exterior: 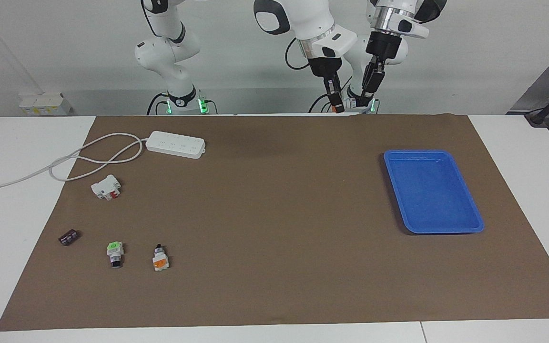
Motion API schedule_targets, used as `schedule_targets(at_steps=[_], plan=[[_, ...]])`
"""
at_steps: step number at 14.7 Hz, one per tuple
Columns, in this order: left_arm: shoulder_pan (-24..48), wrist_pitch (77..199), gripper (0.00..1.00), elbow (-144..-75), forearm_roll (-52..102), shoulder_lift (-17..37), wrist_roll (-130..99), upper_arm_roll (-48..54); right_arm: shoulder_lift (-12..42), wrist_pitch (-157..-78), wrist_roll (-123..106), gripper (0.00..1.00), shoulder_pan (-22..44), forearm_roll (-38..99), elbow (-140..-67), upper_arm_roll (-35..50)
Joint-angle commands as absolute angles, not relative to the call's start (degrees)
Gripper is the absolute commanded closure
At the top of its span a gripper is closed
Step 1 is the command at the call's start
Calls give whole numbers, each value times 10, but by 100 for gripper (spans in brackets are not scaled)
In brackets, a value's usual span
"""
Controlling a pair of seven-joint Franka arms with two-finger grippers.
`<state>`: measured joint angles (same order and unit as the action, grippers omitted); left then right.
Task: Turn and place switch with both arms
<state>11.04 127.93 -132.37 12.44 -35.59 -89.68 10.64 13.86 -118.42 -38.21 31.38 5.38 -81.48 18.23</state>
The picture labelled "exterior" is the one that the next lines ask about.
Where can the brown table mat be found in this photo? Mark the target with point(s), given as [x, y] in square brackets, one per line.
[274, 238]

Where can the dark cylindrical capacitor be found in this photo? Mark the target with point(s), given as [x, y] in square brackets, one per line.
[68, 237]

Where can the white power strip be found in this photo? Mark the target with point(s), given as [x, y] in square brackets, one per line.
[175, 144]

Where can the green push-button switch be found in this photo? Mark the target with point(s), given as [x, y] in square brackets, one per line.
[114, 251]

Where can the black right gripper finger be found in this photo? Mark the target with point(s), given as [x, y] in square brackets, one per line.
[330, 93]
[339, 93]

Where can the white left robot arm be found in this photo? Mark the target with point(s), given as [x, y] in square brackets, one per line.
[412, 28]

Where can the orange selector switch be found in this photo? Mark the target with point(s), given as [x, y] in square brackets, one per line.
[160, 261]

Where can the blue plastic tray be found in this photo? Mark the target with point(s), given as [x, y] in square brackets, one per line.
[432, 195]

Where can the white circuit breaker red lever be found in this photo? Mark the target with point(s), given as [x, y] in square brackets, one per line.
[104, 187]

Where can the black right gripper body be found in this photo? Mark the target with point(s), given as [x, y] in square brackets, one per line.
[324, 66]

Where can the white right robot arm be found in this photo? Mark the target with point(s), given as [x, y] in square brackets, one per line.
[169, 57]

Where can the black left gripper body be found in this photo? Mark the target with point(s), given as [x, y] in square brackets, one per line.
[384, 45]

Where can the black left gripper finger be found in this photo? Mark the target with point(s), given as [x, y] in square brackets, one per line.
[367, 81]
[377, 78]

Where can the white wall socket box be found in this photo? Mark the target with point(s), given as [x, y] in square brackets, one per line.
[41, 102]

